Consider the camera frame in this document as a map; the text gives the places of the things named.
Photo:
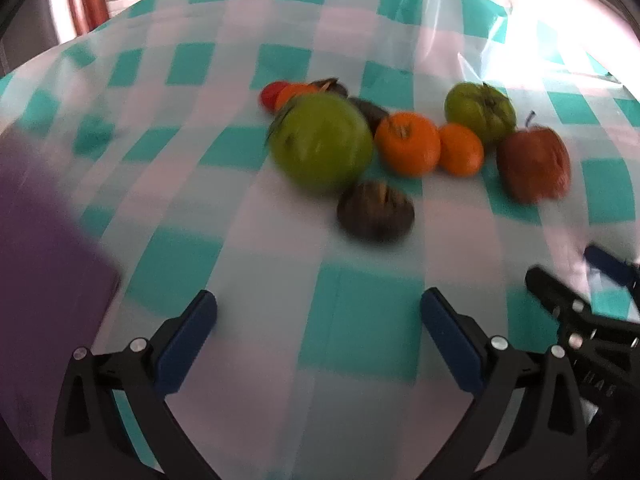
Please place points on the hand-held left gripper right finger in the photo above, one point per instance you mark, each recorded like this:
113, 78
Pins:
450, 342

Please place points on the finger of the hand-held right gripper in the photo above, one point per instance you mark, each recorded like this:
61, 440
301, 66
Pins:
612, 262
552, 287

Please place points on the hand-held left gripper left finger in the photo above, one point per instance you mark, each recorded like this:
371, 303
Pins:
189, 340

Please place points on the wrinkled red-brown apple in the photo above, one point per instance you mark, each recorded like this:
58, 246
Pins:
535, 165

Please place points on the dark wrinkled passion fruit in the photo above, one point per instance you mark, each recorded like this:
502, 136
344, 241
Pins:
371, 111
375, 211

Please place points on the medium orange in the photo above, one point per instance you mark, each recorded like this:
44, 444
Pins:
461, 150

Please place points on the small ribbed green tomato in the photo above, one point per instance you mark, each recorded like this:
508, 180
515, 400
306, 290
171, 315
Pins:
480, 110

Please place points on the large orange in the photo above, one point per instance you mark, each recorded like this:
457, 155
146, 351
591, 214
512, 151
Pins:
407, 144

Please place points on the large green tomato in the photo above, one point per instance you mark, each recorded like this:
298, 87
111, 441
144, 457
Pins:
322, 147

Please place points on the small orange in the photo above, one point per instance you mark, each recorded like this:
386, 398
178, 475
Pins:
294, 93

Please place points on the teal white checked tablecloth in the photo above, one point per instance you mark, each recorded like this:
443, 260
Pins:
350, 310

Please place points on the small red tomato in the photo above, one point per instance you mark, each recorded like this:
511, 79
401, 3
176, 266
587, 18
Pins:
270, 95

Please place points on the dark split fruit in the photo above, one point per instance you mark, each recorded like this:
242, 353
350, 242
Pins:
331, 87

